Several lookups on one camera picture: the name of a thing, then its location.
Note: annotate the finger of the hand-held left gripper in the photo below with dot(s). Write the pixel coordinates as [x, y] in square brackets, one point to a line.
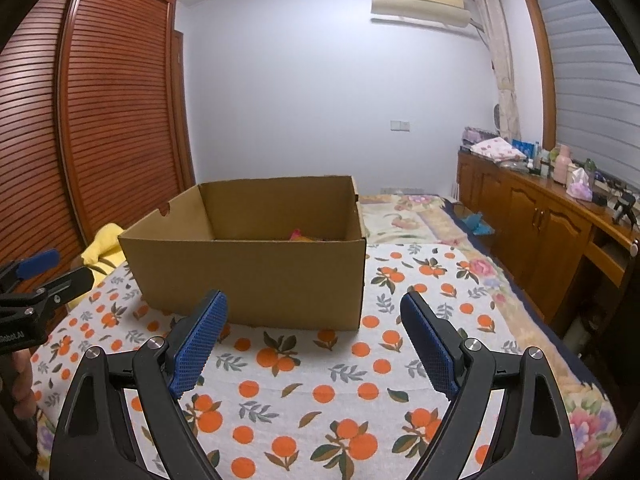
[37, 262]
[65, 286]

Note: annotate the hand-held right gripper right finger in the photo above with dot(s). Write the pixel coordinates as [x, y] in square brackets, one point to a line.
[432, 345]

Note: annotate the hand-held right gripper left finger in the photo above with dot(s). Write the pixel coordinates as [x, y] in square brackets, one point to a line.
[200, 345]

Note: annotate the brown cardboard box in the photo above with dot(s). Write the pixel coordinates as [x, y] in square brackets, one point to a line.
[250, 280]

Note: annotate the pink-ended brown snack packet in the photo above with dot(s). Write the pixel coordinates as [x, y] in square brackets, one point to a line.
[297, 234]

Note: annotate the person's left hand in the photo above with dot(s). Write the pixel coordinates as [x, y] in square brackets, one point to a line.
[20, 385]

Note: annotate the yellow plush toy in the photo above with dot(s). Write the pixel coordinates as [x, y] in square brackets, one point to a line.
[102, 250]

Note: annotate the orange-print white blanket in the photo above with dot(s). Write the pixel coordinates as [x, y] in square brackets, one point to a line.
[310, 385]

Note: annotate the floral quilt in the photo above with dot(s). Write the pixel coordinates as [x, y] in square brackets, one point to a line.
[430, 220]

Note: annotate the teal cloth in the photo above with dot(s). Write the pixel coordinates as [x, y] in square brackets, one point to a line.
[477, 225]

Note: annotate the orange snack packet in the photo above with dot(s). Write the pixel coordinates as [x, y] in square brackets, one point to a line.
[314, 239]

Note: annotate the wooden cabinet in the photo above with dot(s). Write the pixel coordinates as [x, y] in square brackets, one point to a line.
[525, 220]

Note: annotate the wooden louvered wardrobe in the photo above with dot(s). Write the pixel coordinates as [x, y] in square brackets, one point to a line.
[100, 110]

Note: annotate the folded floral cloth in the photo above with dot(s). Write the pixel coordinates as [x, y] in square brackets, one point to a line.
[495, 150]

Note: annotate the blue box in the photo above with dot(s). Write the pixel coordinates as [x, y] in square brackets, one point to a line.
[525, 148]

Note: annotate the pink tissue pack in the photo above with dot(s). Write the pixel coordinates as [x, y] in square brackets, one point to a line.
[580, 185]

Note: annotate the pink bottle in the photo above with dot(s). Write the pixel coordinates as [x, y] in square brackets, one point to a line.
[562, 165]

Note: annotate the small white fan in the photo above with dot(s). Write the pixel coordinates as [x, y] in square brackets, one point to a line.
[497, 119]

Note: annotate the black clamp device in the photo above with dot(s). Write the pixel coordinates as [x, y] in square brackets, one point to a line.
[624, 207]

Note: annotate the beige curtain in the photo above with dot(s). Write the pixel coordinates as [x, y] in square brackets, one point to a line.
[502, 55]

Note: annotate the white wall switch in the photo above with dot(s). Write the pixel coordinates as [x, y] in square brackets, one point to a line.
[400, 125]

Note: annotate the wall air conditioner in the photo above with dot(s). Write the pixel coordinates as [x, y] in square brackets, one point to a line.
[425, 0]

